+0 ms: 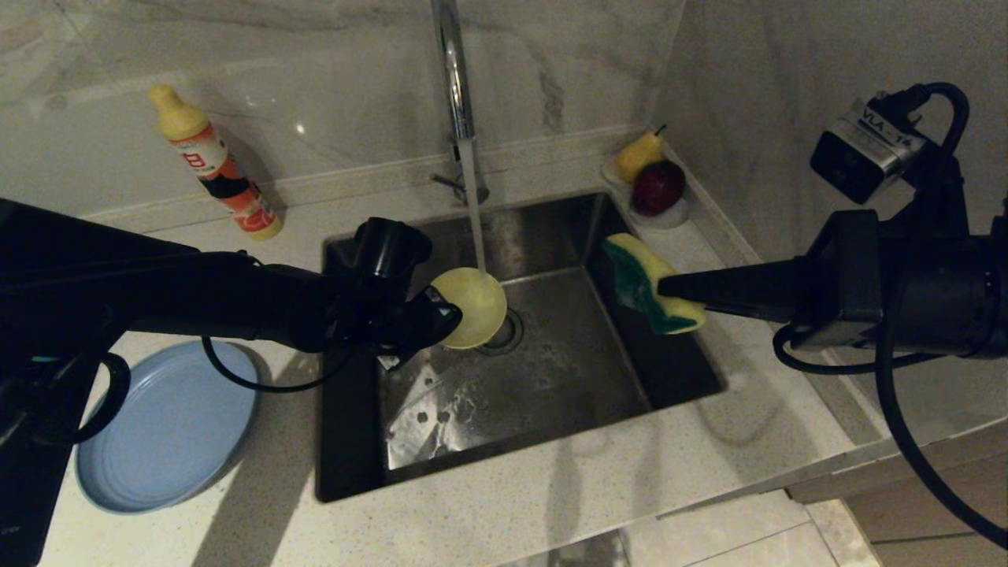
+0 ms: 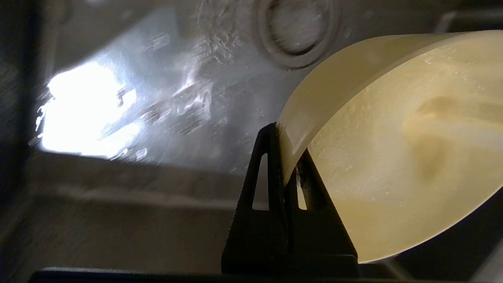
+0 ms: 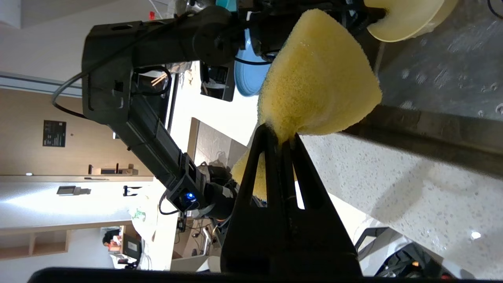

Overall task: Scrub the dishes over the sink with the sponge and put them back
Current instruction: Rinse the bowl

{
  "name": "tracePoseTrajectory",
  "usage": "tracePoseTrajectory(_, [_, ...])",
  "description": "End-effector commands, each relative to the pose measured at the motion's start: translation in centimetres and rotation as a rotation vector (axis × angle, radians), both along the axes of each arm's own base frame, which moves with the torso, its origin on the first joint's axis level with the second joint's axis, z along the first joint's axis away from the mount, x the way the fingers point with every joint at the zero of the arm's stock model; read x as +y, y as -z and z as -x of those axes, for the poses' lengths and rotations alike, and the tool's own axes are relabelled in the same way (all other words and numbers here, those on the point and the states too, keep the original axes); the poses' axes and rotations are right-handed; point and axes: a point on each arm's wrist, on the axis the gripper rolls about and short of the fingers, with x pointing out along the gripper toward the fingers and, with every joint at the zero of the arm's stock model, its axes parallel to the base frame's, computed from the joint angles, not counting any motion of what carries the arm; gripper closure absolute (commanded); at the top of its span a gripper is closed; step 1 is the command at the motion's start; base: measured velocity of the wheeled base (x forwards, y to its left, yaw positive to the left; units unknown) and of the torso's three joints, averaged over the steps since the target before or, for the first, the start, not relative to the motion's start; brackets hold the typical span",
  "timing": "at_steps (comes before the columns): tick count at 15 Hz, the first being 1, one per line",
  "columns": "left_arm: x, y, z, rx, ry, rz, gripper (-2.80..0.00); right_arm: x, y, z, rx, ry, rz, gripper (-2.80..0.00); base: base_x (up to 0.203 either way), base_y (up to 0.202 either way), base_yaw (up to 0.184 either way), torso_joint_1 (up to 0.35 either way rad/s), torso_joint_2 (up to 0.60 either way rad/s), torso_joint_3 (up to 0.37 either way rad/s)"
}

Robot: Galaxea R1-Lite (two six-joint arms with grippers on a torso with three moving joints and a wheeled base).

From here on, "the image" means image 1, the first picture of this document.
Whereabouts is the yellow bowl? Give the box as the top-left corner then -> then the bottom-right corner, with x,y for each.
431,267 -> 509,350

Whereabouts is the yellow sponge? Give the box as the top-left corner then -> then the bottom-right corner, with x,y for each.
602,232 -> 707,335

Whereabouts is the chrome kitchen faucet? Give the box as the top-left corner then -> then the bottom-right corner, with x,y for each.
430,0 -> 491,207

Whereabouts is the blue plate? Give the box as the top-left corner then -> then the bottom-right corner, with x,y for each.
76,339 -> 261,515

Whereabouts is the orange white dish soap bottle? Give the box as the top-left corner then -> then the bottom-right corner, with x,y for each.
150,84 -> 283,241

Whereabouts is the stainless steel sink basin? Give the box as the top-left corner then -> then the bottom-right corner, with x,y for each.
316,193 -> 724,503

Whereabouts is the round metal drain strainer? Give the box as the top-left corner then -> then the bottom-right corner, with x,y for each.
484,309 -> 525,355

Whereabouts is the small white fruit dish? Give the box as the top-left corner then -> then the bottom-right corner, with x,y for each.
601,155 -> 690,230

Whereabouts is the running water stream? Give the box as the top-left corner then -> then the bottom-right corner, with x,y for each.
458,138 -> 487,272

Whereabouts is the dark red apple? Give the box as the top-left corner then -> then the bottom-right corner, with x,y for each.
629,160 -> 686,217

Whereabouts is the yellow pear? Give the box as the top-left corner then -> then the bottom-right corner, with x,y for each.
615,124 -> 666,184

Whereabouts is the wooden cabinet front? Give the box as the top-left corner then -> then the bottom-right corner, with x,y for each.
785,416 -> 1008,567

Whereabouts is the black induction cooktop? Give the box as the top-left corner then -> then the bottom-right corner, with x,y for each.
0,437 -> 76,567

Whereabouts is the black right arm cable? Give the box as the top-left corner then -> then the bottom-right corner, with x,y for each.
772,83 -> 1008,552

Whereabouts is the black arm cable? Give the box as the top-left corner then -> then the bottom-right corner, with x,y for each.
772,83 -> 1008,552
201,337 -> 357,394

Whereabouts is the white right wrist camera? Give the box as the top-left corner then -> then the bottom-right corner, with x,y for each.
810,98 -> 930,206

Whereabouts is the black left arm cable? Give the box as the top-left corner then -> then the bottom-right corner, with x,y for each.
201,337 -> 357,394

